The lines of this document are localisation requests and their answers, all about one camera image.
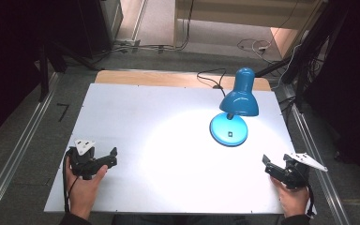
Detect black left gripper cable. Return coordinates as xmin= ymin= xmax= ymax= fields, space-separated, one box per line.
xmin=62 ymin=147 xmax=80 ymax=214

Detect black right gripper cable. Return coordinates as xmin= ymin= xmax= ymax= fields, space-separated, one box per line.
xmin=305 ymin=183 xmax=316 ymax=218

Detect wooden furniture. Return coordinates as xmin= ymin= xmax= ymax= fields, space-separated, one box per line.
xmin=173 ymin=0 xmax=327 ymax=59

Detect grey power strip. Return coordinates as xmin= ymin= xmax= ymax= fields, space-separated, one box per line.
xmin=114 ymin=37 xmax=143 ymax=49

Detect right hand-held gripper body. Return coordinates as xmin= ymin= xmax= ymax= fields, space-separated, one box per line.
xmin=276 ymin=152 xmax=329 ymax=190

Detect black cabinet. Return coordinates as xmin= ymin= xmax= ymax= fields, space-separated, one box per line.
xmin=76 ymin=0 xmax=124 ymax=60

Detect blue desk lamp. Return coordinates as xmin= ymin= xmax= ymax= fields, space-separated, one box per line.
xmin=209 ymin=67 xmax=260 ymax=147

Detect black curtain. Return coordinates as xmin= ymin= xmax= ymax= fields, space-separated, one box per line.
xmin=0 ymin=0 xmax=83 ymax=148
xmin=299 ymin=0 xmax=360 ymax=191

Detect person's left hand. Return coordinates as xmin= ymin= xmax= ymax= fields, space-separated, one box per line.
xmin=65 ymin=156 xmax=109 ymax=220

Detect black floor cables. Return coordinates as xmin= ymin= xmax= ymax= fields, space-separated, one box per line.
xmin=92 ymin=0 xmax=196 ymax=64

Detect black lamp cable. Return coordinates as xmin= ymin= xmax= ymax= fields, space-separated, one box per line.
xmin=196 ymin=67 xmax=228 ymax=98

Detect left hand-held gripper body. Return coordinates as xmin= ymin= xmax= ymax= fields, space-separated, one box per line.
xmin=67 ymin=139 xmax=97 ymax=181

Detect aluminium rail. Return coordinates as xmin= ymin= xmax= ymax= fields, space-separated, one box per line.
xmin=289 ymin=102 xmax=353 ymax=225
xmin=0 ymin=71 xmax=61 ymax=225

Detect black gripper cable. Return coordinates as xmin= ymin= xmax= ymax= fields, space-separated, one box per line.
xmin=62 ymin=147 xmax=80 ymax=214
xmin=305 ymin=183 xmax=316 ymax=218

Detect person's right hand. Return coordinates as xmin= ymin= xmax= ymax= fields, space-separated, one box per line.
xmin=269 ymin=175 xmax=311 ymax=218

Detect black metal stand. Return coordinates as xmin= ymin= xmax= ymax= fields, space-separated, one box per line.
xmin=37 ymin=38 xmax=102 ymax=102

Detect white floor cable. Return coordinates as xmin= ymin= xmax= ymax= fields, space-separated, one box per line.
xmin=236 ymin=37 xmax=274 ymax=56

